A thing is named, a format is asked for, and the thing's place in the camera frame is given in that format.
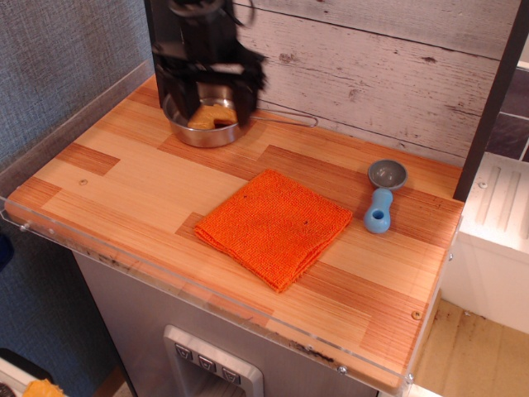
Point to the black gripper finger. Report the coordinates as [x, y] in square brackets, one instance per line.
[183, 91]
[244, 96]

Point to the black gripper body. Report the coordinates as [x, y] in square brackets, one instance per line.
[206, 50]

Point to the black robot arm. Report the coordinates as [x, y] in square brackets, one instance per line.
[198, 6]

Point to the orange folded cloth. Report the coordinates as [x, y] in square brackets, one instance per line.
[274, 227]

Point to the grey and blue scoop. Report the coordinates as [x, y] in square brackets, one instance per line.
[386, 176]

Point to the clear acrylic table guard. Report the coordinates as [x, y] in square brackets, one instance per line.
[364, 303]

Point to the grey toy fridge cabinet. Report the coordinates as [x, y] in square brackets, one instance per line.
[136, 311]

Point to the silver dispenser panel with buttons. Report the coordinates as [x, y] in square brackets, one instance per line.
[202, 369]

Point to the white toy sink unit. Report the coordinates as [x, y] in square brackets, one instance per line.
[487, 272]

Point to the yellow object bottom left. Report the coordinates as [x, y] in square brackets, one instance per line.
[42, 388]

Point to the black left vertical post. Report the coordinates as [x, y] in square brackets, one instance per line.
[161, 25]

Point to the black vertical post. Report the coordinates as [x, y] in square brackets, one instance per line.
[161, 25]
[498, 92]

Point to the black right vertical post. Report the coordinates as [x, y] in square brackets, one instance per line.
[498, 92]

